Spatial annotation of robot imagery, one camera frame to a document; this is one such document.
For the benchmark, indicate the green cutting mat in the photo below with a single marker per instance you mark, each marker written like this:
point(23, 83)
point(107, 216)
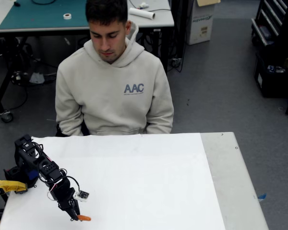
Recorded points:
point(38, 16)

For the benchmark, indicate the white cardboard box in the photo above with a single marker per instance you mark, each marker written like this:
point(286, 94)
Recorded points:
point(201, 24)

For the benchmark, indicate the black storage bin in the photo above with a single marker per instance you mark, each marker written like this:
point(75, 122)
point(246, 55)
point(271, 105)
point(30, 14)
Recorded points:
point(271, 83)

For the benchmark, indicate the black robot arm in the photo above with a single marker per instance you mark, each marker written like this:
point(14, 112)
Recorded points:
point(26, 160)

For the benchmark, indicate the blue tape scrap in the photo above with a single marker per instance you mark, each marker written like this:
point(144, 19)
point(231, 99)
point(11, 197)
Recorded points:
point(261, 197)

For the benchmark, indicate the black tool drawer cabinet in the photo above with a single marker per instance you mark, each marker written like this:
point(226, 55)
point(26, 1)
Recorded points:
point(266, 24)

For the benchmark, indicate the grey work table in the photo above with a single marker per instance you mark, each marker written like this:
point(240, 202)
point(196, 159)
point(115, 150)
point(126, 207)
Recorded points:
point(160, 21)

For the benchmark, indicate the manila folder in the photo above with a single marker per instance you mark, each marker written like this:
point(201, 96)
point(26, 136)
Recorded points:
point(207, 2)

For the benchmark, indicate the white tape roll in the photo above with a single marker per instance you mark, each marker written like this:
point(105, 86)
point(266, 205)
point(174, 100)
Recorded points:
point(67, 16)

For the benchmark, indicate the crumpled white item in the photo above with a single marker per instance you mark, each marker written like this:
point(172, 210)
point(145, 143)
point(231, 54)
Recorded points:
point(143, 5)

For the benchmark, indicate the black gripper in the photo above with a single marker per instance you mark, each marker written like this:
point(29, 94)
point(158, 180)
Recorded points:
point(68, 205)

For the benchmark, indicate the man in beige hoodie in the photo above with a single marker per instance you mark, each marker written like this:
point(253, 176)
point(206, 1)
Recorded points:
point(110, 95)

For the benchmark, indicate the white paper sheet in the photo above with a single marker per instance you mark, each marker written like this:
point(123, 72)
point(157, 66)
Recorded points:
point(134, 179)

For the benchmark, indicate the white paper roll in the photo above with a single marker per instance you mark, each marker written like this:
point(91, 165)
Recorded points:
point(141, 13)

